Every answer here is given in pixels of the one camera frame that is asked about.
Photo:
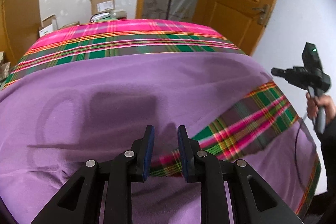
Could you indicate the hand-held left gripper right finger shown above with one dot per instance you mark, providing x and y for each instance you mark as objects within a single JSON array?
[{"x": 182, "y": 153}]

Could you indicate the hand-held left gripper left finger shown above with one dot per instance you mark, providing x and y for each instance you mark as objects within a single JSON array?
[{"x": 149, "y": 150}]

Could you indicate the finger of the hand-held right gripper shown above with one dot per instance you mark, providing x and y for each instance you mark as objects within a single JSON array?
[{"x": 279, "y": 72}]

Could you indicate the purple fleece garment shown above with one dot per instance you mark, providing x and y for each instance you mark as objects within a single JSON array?
[{"x": 118, "y": 82}]

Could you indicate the person's right forearm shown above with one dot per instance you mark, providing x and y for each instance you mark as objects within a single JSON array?
[{"x": 329, "y": 155}]

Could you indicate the person's right hand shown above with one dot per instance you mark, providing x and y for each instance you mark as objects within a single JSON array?
[{"x": 329, "y": 106}]

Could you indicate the plaid bed sheet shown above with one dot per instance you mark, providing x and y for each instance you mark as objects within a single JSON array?
[{"x": 131, "y": 32}]

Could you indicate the grey plastic package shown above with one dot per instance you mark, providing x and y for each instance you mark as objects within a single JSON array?
[{"x": 110, "y": 15}]

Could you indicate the brown cardboard box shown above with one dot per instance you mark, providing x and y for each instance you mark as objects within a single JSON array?
[{"x": 102, "y": 5}]

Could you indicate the white cardboard box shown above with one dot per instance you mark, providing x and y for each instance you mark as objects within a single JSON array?
[{"x": 48, "y": 26}]

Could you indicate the wooden wardrobe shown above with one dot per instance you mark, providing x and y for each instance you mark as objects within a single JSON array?
[{"x": 6, "y": 29}]

